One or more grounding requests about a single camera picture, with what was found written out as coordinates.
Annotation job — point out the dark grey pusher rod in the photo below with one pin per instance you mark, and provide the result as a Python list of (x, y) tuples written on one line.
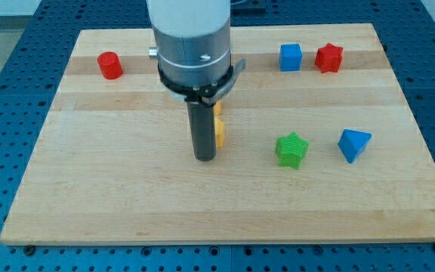
[(201, 120)]

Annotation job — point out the grey cylindrical robot arm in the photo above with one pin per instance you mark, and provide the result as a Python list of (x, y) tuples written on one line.
[(193, 53)]

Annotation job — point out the yellow hexagon block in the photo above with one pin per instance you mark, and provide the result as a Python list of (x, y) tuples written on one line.
[(219, 128)]

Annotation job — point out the red star block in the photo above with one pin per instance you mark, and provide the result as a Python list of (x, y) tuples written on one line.
[(329, 58)]

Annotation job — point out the red cylinder block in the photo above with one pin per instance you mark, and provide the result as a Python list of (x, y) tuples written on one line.
[(109, 65)]

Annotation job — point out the yellow block behind rod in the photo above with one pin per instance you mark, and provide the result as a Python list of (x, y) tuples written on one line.
[(217, 108)]

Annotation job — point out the green star block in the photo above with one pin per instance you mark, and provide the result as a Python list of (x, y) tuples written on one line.
[(291, 150)]

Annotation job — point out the light wooden board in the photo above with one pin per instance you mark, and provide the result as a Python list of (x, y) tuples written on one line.
[(114, 164)]

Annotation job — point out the blue cube block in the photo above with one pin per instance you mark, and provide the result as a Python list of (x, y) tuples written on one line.
[(290, 57)]

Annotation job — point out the blue triangular prism block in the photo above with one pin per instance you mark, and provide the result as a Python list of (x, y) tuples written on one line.
[(352, 143)]

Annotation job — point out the black clamp ring mount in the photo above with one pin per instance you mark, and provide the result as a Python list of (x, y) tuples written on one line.
[(204, 94)]

